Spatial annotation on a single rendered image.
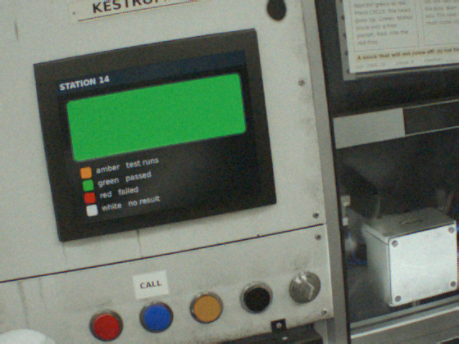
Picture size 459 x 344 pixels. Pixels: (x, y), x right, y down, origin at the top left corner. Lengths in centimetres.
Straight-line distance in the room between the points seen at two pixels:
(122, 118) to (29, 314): 25
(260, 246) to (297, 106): 17
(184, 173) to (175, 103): 8
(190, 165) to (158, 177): 4
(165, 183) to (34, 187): 15
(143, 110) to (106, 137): 5
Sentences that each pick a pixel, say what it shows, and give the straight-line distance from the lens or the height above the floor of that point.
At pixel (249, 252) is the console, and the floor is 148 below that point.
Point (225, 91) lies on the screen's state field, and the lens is 110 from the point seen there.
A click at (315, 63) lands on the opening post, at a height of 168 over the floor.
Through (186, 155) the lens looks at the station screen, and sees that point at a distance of 110.
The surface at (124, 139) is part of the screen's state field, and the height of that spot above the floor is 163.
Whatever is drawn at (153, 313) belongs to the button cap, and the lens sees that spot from 116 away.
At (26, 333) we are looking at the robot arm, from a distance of 97.
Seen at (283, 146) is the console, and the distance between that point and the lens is 115.
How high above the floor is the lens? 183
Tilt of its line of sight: 13 degrees down
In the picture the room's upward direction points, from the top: 7 degrees counter-clockwise
